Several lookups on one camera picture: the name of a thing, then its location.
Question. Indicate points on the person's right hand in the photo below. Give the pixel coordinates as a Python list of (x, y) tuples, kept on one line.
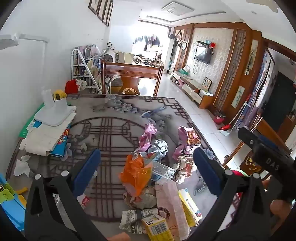
[(279, 210)]

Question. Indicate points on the round wall clock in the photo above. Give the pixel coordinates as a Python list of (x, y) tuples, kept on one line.
[(184, 45)]

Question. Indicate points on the person's left hand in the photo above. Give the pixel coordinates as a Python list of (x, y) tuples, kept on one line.
[(119, 237)]

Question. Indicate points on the wall television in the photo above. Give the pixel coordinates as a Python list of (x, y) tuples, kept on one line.
[(203, 55)]

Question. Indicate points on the white shelf rack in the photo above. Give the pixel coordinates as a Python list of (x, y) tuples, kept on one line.
[(76, 67)]

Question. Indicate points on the small packet red label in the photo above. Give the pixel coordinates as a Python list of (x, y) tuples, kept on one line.
[(83, 200)]

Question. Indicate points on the small framed picture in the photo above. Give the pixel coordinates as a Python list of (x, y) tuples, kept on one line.
[(207, 83)]

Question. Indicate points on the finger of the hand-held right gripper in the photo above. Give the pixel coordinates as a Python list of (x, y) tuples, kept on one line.
[(270, 141), (247, 138)]

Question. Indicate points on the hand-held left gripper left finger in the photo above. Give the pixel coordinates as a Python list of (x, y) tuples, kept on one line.
[(89, 169)]

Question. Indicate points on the small balance bike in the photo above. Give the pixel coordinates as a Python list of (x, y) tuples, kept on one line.
[(141, 59)]

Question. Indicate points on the wooden television cabinet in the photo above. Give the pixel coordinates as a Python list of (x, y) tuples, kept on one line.
[(192, 87)]

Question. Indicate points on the red white wrapper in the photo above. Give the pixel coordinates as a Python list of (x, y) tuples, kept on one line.
[(185, 168)]

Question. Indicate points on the red dustpan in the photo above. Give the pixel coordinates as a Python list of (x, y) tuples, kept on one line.
[(224, 128)]

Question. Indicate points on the yellow barcode box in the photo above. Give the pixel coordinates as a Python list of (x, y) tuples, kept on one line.
[(157, 228)]

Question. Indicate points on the short framed flower painting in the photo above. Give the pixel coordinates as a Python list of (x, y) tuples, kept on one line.
[(238, 96)]

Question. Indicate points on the pink spiral cookie snack bag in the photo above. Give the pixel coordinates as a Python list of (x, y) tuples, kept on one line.
[(192, 138)]

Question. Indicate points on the red bin green rim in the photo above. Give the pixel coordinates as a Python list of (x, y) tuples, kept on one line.
[(239, 172)]

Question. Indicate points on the blue yellow toy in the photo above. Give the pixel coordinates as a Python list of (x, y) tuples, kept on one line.
[(11, 208)]

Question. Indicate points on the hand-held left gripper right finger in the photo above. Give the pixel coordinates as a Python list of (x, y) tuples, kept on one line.
[(205, 171)]

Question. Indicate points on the printed door curtain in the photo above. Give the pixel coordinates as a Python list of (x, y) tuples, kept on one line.
[(264, 81)]

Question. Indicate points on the white lamp base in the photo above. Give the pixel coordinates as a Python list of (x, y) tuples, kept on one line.
[(55, 111)]

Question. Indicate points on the hanging clothes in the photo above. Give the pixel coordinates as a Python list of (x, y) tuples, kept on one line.
[(148, 41)]

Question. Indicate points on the brown paper ball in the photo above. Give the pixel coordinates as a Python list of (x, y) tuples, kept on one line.
[(145, 197)]

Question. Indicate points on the newspaper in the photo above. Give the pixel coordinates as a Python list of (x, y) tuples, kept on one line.
[(134, 216)]

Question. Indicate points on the red bag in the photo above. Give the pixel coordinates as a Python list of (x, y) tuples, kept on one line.
[(70, 87)]

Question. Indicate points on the white box grey pattern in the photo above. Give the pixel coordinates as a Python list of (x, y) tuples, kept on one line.
[(161, 170)]

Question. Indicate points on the pink packaging bag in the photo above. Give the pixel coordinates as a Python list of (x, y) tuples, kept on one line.
[(171, 206)]

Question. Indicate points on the carved wooden chair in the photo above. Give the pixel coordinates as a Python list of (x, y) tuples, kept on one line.
[(266, 127)]

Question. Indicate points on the white standing air conditioner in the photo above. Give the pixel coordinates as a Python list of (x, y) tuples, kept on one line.
[(172, 55)]

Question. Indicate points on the white tissue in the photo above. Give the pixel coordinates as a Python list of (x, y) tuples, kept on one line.
[(22, 165)]

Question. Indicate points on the wall shelf with ornaments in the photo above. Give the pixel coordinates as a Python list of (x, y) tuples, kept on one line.
[(207, 44)]

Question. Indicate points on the orange plastic bag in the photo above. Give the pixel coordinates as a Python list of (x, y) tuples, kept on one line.
[(136, 171)]

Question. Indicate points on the silver wrapper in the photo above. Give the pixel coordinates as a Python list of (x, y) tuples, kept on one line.
[(160, 146)]

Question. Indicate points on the pink snack wrapper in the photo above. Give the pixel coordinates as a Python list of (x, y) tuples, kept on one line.
[(148, 136)]

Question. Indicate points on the tall framed flower painting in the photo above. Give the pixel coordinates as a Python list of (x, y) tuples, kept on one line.
[(251, 56)]

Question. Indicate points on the yellow tape roll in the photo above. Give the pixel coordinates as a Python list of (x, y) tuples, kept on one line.
[(59, 94)]

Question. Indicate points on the square ceiling light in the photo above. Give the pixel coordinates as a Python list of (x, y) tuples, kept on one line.
[(177, 7)]

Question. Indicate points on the stack of books and papers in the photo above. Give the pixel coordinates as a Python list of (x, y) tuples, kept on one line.
[(44, 139)]

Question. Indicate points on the framed wall picture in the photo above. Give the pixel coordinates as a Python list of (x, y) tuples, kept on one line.
[(108, 14), (94, 5), (102, 10)]

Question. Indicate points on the yellow white box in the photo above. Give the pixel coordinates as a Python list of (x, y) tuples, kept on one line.
[(189, 206)]

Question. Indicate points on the dark door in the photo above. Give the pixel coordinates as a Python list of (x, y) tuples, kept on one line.
[(281, 99)]

